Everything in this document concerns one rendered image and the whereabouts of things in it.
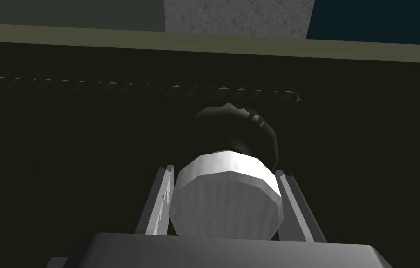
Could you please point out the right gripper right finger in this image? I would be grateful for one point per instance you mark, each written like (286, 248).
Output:
(296, 208)

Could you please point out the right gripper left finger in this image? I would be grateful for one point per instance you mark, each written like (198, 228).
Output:
(155, 208)

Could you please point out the white and dark door knob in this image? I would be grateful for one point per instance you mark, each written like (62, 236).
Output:
(226, 197)

